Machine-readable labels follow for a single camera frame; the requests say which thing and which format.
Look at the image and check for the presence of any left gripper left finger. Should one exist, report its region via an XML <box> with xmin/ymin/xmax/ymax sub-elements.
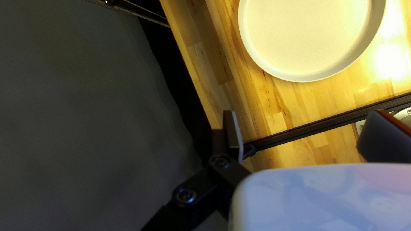
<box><xmin>141</xmin><ymin>111</ymin><xmax>252</xmax><ymax>231</ymax></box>

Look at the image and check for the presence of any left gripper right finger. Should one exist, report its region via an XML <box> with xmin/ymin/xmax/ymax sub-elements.
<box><xmin>356</xmin><ymin>110</ymin><xmax>411</xmax><ymax>163</ymax></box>

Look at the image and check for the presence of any light grey round plate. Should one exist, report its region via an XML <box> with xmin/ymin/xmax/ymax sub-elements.
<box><xmin>238</xmin><ymin>0</ymin><xmax>386</xmax><ymax>83</ymax></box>

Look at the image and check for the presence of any black frame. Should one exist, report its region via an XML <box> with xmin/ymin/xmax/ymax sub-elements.
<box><xmin>85</xmin><ymin>0</ymin><xmax>411</xmax><ymax>161</ymax></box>

